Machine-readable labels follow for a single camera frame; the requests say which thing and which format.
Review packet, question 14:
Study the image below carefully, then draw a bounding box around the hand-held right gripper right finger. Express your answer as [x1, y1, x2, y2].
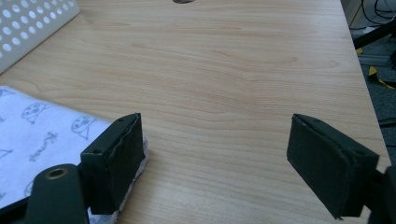
[286, 113, 380, 220]

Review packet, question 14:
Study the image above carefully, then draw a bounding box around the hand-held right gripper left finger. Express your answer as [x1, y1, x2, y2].
[79, 112, 147, 216]

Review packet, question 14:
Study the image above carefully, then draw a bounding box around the black metal stand leg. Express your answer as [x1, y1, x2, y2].
[353, 19, 396, 50]

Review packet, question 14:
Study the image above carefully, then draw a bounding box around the white perforated basket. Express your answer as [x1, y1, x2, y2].
[0, 0, 81, 75]

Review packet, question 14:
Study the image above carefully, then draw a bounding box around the white printed cloth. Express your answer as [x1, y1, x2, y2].
[0, 85, 149, 224]

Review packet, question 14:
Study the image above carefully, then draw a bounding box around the black cable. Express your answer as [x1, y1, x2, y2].
[348, 0, 396, 32]

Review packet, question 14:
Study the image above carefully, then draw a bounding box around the yellow black floor tape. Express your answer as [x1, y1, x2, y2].
[356, 47, 396, 91]

